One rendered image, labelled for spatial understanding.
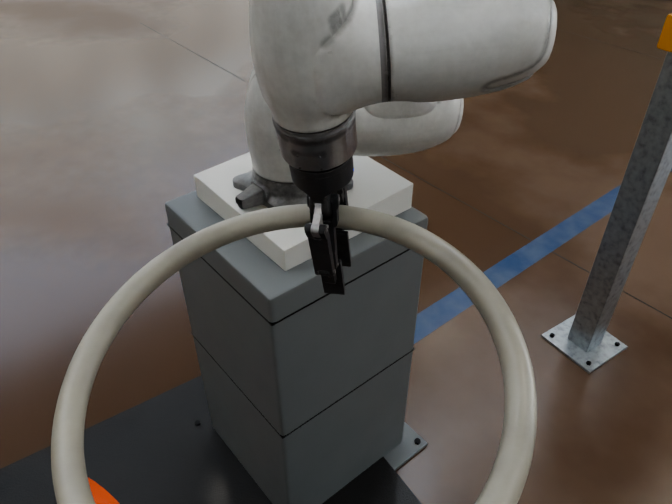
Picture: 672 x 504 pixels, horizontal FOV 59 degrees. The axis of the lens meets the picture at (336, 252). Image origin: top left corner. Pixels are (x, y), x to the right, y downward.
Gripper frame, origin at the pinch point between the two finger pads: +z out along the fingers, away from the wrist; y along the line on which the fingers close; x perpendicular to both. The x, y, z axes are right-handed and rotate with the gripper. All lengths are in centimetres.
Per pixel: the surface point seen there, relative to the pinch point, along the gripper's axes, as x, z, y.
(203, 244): -14.5, -10.5, 7.3
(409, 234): 10.7, -10.9, 3.4
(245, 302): -21.3, 24.2, -8.3
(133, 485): -63, 92, 8
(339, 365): -5.9, 47.6, -10.6
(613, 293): 65, 90, -70
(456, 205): 16, 129, -144
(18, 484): -93, 89, 14
